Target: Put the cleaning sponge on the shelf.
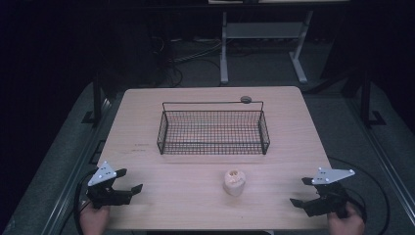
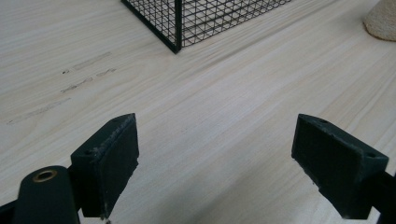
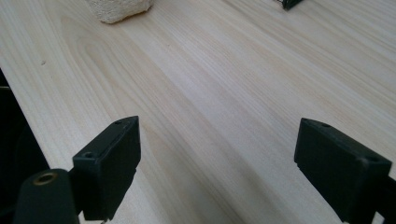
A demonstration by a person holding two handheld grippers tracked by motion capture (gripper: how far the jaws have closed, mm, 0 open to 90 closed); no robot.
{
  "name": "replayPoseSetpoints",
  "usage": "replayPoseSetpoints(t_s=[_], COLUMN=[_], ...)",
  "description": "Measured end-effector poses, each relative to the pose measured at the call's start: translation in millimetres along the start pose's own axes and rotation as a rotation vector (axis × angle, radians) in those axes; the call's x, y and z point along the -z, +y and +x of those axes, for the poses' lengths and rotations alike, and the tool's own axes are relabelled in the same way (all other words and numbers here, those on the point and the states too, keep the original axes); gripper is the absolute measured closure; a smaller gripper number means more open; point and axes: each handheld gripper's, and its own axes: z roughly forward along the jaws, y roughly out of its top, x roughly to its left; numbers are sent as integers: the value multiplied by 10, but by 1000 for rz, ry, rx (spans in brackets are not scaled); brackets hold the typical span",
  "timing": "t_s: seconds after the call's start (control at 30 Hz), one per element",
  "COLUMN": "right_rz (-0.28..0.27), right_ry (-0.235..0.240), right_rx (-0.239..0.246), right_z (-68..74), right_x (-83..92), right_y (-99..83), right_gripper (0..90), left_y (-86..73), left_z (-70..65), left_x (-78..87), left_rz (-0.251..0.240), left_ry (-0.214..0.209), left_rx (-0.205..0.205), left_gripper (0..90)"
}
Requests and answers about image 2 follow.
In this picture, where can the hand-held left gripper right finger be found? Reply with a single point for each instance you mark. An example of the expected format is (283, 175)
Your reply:
(336, 168)

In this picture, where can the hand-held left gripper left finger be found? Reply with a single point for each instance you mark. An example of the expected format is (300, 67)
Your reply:
(106, 165)

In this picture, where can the beige fuzzy object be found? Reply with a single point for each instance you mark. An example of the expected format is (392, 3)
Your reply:
(381, 20)

